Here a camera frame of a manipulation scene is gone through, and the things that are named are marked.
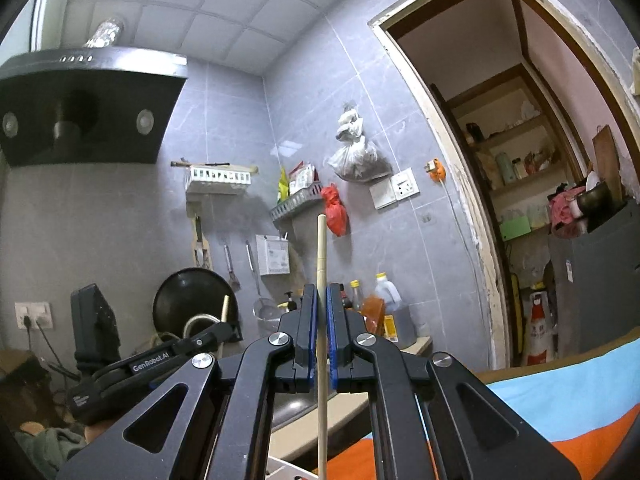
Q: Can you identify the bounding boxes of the white wall switch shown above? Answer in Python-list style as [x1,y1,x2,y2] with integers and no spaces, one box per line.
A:
[369,180,398,211]

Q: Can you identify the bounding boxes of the metal spatula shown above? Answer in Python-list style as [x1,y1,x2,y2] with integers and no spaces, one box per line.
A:
[221,240,242,293]

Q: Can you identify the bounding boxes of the wooden shelf unit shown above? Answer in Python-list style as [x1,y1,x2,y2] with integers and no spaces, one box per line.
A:
[445,62,591,241]

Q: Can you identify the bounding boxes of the orange packet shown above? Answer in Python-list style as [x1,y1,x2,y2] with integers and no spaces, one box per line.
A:
[361,296,387,336]

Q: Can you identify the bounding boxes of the green thermos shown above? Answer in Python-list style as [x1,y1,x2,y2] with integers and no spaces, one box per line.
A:
[495,152,518,184]

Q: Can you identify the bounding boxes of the yellow tube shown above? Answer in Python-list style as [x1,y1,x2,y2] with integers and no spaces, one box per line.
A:
[510,272,526,356]

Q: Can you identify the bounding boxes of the dark bowl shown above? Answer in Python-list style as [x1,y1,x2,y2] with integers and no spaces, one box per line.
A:
[575,182,613,213]

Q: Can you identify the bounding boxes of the red plastic bag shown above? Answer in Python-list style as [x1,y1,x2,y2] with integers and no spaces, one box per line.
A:
[321,184,349,237]

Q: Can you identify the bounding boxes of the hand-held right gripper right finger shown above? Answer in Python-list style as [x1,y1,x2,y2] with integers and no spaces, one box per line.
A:
[325,282,583,480]

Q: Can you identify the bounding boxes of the red and white packets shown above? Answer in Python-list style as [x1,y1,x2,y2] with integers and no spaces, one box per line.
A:
[290,160,321,193]

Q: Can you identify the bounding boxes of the white wall outlet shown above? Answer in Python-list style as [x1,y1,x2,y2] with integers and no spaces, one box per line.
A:
[15,301,52,330]

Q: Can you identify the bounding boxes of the wooden stick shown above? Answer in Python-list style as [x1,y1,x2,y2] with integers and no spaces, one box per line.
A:
[171,160,260,173]

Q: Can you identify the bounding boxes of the pink cloth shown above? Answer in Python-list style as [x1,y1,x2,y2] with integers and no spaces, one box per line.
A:
[549,186,586,233]

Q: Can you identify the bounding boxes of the black wok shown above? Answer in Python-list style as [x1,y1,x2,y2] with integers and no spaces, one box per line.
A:
[152,268,240,341]

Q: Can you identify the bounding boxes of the brown cardboard box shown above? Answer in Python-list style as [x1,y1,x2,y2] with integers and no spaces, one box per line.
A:
[0,350,51,426]

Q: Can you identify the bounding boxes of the clear plastic bag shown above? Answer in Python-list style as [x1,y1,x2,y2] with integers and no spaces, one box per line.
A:
[327,135,393,183]

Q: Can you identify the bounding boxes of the foil exhaust duct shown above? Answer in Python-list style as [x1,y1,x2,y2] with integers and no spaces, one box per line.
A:
[82,17,125,50]

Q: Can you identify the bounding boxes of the person's left forearm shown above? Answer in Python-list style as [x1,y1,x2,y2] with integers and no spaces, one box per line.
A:
[12,420,88,480]

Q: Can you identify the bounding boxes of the wooden door frame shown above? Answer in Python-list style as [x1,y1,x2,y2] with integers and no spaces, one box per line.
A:
[367,0,640,368]

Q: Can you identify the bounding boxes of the black range hood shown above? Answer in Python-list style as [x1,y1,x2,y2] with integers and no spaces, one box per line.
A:
[0,46,190,167]

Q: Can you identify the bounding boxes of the striped blanket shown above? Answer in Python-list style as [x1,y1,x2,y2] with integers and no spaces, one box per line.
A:
[270,327,640,480]

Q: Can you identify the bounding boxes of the white wall-mounted box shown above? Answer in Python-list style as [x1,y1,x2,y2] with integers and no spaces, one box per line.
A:
[256,234,292,276]

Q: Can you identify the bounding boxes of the white plastic bag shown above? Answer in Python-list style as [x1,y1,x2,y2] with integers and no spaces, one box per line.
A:
[336,104,366,143]

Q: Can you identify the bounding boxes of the chrome faucet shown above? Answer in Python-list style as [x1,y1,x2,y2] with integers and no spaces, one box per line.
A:
[182,314,221,338]

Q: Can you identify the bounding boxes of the grey cabinet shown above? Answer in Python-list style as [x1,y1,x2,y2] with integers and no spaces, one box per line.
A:
[547,200,640,361]

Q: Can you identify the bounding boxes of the wooden hanging holder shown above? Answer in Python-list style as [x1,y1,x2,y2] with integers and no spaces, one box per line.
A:
[187,200,213,271]

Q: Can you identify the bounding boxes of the dark wooden door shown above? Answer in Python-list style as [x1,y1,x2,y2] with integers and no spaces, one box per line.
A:
[430,84,507,291]

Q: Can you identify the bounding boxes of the metal strainer ladle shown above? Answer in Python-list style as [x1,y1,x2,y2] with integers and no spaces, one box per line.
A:
[245,241,278,320]

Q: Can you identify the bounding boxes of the white wall rack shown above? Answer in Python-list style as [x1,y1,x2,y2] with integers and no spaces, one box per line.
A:
[184,162,251,195]

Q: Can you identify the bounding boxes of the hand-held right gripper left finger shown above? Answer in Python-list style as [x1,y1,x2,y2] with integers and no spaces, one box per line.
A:
[55,282,321,480]

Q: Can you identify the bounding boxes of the green box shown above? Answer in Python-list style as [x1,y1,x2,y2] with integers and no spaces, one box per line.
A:
[500,215,532,242]

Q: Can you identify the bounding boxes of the grey wall rack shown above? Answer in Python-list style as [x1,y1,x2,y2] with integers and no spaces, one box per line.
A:
[270,182,326,223]

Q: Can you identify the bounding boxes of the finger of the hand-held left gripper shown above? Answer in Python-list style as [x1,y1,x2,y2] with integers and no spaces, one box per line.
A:
[192,321,240,356]

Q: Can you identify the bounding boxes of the red and white sack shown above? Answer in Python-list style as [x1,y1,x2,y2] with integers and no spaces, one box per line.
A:
[522,290,558,366]

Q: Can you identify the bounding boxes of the oil jug with yellow cap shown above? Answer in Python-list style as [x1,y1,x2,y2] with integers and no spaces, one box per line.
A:
[372,272,403,313]

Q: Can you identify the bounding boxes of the black power cable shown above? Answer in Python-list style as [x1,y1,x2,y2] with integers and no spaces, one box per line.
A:
[24,320,81,383]

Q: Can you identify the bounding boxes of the white wall socket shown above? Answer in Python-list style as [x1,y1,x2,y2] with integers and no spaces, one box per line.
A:
[391,167,421,200]

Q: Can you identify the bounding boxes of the wooden cutting board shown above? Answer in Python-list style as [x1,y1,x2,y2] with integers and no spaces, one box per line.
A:
[592,125,623,201]

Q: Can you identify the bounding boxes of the white power cable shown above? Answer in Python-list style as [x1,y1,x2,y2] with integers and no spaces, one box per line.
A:
[440,180,496,356]

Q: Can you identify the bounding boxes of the grey container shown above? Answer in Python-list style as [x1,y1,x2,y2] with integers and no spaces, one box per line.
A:
[382,305,418,348]

